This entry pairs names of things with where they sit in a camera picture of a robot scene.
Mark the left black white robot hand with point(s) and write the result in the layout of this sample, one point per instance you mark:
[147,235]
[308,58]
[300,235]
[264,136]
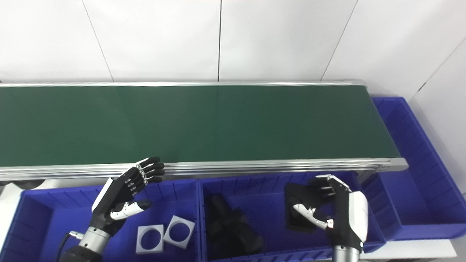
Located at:
[116,196]

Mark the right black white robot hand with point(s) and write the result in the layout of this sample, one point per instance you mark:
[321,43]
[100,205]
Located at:
[349,218]

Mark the black cylinder block part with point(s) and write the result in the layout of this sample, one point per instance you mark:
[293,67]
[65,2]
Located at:
[295,193]
[247,240]
[218,205]

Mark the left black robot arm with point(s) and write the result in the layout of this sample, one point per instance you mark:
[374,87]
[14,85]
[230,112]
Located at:
[91,240]

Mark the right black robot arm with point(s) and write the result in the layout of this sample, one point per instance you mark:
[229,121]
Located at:
[346,254]

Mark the aluminium conveyor leg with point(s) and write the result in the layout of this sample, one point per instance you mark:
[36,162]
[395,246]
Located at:
[366,176]

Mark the empty blue bin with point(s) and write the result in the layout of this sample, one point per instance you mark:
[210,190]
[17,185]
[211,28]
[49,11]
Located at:
[407,203]

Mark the blue bin with white parts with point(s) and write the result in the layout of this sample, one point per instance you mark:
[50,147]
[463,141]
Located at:
[54,218]

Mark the green conveyor belt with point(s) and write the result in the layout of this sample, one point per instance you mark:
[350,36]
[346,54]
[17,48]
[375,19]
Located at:
[218,123]
[291,164]

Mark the blue bin with black parts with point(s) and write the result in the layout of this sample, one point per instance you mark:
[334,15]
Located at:
[269,203]

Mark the black conveyor drive motor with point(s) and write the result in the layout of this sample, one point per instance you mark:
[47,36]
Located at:
[32,183]

